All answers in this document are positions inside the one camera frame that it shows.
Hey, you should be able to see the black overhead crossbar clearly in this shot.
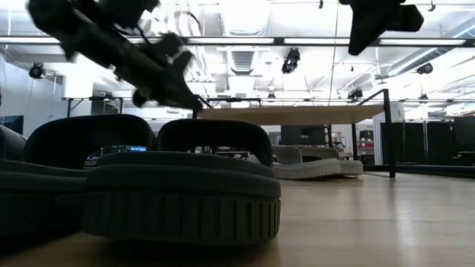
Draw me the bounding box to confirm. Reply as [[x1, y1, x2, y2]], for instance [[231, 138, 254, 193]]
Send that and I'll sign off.
[[0, 36, 475, 47]]

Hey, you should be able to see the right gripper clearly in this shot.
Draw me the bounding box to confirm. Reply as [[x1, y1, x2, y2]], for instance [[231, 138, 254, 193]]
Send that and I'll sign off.
[[339, 0, 425, 56]]

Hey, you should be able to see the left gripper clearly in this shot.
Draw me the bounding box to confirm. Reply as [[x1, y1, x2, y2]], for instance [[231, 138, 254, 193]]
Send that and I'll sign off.
[[111, 32, 203, 111]]

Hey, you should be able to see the black cabinet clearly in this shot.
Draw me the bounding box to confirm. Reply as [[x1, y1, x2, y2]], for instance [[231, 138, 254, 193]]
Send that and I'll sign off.
[[281, 125, 327, 147]]

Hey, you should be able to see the thin hanging cable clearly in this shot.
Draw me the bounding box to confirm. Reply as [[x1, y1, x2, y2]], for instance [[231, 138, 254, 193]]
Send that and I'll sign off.
[[331, 0, 340, 107]]

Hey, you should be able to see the black room divider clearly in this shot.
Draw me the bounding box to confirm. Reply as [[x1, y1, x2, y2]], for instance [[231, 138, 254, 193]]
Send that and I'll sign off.
[[380, 116, 475, 167]]

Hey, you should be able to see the black background frame stand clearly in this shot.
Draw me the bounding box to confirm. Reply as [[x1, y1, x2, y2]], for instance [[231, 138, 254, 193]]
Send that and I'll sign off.
[[61, 95, 125, 119]]

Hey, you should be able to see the black aluminium rig frame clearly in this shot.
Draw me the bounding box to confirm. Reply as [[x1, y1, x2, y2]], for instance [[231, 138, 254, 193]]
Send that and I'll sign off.
[[362, 164, 475, 179]]

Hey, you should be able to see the dark wall screen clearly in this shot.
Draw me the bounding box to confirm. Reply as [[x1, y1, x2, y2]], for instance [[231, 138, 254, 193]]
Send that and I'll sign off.
[[0, 115, 25, 139]]

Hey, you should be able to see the wooden shelf black metal frame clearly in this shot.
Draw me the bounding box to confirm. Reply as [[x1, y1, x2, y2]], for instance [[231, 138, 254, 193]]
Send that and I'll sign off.
[[191, 88, 396, 179]]

